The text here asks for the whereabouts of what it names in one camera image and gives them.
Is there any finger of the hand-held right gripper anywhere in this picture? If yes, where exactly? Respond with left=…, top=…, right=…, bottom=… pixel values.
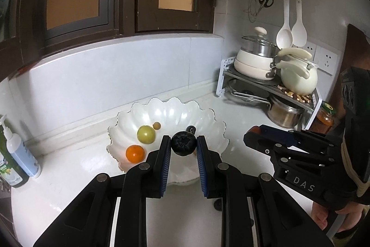
left=259, top=125, right=342, bottom=146
left=244, top=131, right=333, bottom=161

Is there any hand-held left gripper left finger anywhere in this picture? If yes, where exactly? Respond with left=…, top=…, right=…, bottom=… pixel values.
left=33, top=135, right=172, bottom=247

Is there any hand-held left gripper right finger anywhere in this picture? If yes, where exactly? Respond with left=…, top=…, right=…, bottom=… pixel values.
left=196, top=135, right=334, bottom=247

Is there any orange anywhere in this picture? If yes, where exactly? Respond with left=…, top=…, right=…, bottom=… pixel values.
left=126, top=144, right=145, bottom=163

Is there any white scalloped bowl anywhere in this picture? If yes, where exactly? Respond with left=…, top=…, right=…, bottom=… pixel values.
left=108, top=97, right=230, bottom=186

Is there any person's right hand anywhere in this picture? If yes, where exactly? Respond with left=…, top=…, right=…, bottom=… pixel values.
left=311, top=201, right=365, bottom=233

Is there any stainless steel pot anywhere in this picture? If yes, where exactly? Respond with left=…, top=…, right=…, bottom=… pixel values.
left=266, top=95, right=304, bottom=128

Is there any yellow-green round fruit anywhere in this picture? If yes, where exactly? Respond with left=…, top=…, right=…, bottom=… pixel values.
left=137, top=125, right=156, bottom=144

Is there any glass jar of red sauce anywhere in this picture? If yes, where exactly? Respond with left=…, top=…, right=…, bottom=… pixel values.
left=314, top=101, right=337, bottom=134

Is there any wooden trivet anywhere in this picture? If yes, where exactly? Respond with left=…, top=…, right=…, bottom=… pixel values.
left=277, top=85, right=314, bottom=103

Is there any cream kettle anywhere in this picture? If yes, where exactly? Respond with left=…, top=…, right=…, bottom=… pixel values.
left=274, top=48, right=318, bottom=95

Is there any glass pan lid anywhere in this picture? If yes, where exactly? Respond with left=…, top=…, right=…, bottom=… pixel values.
left=227, top=79, right=271, bottom=103

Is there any white grey shelf rack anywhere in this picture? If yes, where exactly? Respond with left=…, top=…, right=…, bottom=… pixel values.
left=216, top=56, right=323, bottom=130

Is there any steel pot with glass lid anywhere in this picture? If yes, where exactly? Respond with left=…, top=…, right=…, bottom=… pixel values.
left=241, top=27, right=278, bottom=58

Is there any cream ladle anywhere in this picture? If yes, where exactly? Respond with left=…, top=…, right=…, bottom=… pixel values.
left=276, top=0, right=294, bottom=49

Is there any brown wooden board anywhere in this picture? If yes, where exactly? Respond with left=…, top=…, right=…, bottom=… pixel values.
left=332, top=24, right=370, bottom=120

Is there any cream rice paddle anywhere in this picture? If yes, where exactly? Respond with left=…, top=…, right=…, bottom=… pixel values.
left=291, top=0, right=308, bottom=47

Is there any white pump bottle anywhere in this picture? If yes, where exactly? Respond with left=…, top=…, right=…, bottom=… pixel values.
left=0, top=115, right=41, bottom=178

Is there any green dish soap bottle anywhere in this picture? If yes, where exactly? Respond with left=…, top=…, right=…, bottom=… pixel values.
left=0, top=154, right=29, bottom=188

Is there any large white wall outlet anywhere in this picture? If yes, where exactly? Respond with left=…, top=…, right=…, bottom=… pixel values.
left=314, top=46, right=339, bottom=74

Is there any small white wall outlet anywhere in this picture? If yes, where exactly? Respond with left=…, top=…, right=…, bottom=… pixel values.
left=305, top=41, right=317, bottom=58

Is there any wire whisk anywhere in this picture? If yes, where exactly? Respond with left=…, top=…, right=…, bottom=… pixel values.
left=246, top=0, right=261, bottom=22

